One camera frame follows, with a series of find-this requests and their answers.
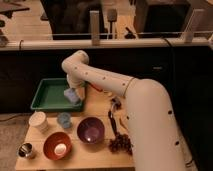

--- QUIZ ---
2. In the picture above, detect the wooden spoon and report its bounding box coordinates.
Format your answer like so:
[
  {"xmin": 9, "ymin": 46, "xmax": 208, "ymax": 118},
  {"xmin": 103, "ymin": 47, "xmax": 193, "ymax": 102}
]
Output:
[{"xmin": 119, "ymin": 118, "xmax": 128, "ymax": 131}]

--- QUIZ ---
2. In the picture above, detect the small metal cup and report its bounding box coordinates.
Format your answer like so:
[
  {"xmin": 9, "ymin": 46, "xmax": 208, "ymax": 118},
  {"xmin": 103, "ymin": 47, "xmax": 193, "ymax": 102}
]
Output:
[{"xmin": 17, "ymin": 143, "xmax": 35, "ymax": 159}]

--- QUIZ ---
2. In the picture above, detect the green plastic tray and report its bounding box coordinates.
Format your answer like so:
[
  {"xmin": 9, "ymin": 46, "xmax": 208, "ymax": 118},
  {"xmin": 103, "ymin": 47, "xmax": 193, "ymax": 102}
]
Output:
[{"xmin": 31, "ymin": 78, "xmax": 84, "ymax": 112}]

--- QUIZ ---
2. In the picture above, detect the dark handled utensil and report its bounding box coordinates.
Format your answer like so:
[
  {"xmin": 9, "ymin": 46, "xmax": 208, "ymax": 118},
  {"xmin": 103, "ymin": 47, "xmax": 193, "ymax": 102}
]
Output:
[{"xmin": 108, "ymin": 110, "xmax": 117, "ymax": 136}]

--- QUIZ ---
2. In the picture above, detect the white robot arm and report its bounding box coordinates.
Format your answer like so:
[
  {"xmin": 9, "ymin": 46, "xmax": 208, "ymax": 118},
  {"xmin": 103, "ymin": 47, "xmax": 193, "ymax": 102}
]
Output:
[{"xmin": 62, "ymin": 50, "xmax": 186, "ymax": 171}]

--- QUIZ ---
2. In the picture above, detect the small blue cup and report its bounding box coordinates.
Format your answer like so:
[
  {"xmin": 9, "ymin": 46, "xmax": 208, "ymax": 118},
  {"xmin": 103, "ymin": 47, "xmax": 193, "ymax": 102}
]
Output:
[{"xmin": 57, "ymin": 112, "xmax": 71, "ymax": 129}]

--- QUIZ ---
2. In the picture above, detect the white paper cup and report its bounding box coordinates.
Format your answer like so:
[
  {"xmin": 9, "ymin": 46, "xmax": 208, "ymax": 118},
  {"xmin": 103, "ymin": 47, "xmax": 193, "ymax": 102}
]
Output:
[{"xmin": 29, "ymin": 112, "xmax": 48, "ymax": 132}]

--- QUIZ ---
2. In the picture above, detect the red bowl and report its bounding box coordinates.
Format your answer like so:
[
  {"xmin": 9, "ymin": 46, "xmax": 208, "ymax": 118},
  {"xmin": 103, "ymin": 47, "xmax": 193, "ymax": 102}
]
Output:
[{"xmin": 43, "ymin": 132, "xmax": 72, "ymax": 161}]

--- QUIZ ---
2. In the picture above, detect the bunch of dark grapes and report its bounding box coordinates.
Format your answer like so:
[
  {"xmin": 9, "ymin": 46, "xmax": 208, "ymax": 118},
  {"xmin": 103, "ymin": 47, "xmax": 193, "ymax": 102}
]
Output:
[{"xmin": 108, "ymin": 133, "xmax": 132, "ymax": 155}]

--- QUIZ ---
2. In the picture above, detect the purple bowl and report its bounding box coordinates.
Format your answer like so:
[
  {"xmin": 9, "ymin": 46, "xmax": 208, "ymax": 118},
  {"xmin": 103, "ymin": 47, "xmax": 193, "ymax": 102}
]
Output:
[{"xmin": 77, "ymin": 117, "xmax": 105, "ymax": 144}]

